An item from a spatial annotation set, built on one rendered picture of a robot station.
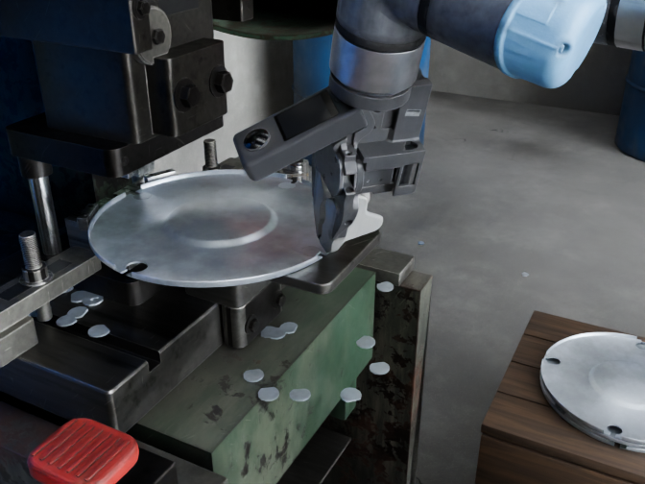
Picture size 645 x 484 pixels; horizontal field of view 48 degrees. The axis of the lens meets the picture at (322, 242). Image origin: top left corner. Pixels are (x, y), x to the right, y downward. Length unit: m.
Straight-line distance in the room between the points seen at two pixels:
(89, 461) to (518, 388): 0.88
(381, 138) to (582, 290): 1.72
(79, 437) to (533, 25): 0.44
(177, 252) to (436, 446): 1.03
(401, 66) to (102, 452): 0.37
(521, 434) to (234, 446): 0.58
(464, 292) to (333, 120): 1.64
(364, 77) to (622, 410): 0.83
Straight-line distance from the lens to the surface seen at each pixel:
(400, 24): 0.56
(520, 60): 0.52
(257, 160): 0.62
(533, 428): 1.22
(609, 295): 2.33
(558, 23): 0.50
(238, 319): 0.82
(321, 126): 0.62
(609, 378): 1.32
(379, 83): 0.59
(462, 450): 1.68
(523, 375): 1.33
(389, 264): 1.02
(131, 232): 0.82
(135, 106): 0.75
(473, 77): 4.18
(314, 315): 0.90
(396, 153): 0.65
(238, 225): 0.80
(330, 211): 0.69
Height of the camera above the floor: 1.14
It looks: 28 degrees down
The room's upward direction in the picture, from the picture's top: straight up
